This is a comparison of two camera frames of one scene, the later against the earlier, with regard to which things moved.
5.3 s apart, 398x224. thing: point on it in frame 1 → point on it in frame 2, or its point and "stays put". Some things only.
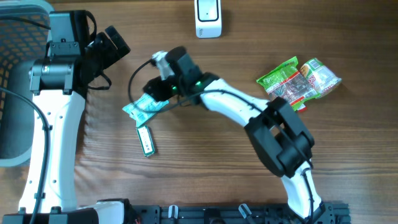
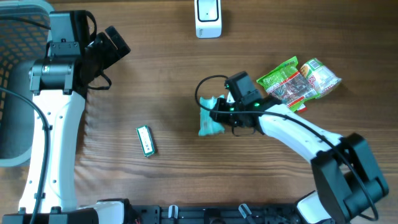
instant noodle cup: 321,79 stays put
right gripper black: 160,93 → 222,117
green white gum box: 146,140 stays put
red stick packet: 302,110 stays put
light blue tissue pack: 144,107 → 208,126
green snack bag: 287,81 stays put
